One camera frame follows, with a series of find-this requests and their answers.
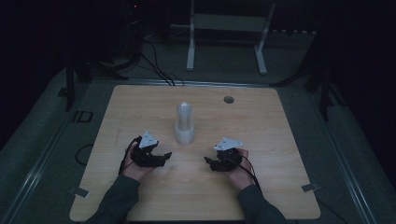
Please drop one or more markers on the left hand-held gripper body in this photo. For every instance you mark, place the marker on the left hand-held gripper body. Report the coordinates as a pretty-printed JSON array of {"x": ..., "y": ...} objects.
[{"x": 144, "y": 155}]

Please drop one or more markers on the grey tape piece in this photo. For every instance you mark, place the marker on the grey tape piece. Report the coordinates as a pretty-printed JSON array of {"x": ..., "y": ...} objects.
[
  {"x": 310, "y": 187},
  {"x": 80, "y": 192}
]

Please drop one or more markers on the person's right hand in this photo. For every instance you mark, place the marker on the person's right hand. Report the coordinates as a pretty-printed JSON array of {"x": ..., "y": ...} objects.
[{"x": 241, "y": 177}]

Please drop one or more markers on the round table grommet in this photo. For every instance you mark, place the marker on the round table grommet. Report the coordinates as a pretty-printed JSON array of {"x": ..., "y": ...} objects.
[{"x": 229, "y": 100}]

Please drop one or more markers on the translucent white bottle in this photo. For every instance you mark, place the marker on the translucent white bottle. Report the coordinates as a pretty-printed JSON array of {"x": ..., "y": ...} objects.
[{"x": 184, "y": 124}]

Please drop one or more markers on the black tripod stand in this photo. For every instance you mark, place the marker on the black tripod stand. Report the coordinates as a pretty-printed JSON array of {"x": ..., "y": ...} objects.
[
  {"x": 323, "y": 90},
  {"x": 71, "y": 81}
]

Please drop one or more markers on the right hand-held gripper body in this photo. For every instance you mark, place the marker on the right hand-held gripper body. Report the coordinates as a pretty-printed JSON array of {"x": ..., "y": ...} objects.
[{"x": 229, "y": 157}]

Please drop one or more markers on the white metal stand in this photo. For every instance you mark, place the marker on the white metal stand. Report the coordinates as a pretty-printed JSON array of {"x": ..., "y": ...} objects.
[{"x": 226, "y": 23}]

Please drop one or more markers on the person's left hand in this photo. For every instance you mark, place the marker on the person's left hand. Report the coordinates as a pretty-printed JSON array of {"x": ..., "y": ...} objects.
[{"x": 135, "y": 169}]

